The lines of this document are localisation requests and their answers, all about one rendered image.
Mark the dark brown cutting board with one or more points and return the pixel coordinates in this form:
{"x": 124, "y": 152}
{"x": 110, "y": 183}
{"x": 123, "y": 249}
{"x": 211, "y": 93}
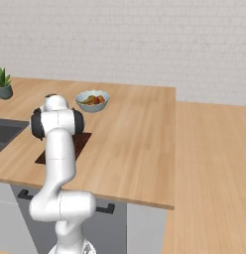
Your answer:
{"x": 81, "y": 143}

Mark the grey dishwasher door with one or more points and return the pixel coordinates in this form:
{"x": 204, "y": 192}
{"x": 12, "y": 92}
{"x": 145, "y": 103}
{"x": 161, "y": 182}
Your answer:
{"x": 110, "y": 228}

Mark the light grey cupboard panel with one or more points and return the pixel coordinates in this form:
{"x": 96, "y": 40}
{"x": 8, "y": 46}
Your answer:
{"x": 146, "y": 229}
{"x": 9, "y": 218}

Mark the pale blue fruit bowl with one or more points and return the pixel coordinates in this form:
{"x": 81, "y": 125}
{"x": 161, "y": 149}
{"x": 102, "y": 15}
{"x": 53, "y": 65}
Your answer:
{"x": 92, "y": 101}

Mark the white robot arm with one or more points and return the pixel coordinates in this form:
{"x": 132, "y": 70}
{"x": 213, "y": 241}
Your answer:
{"x": 59, "y": 158}

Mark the green potted plant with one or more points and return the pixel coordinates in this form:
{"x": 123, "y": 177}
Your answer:
{"x": 3, "y": 84}

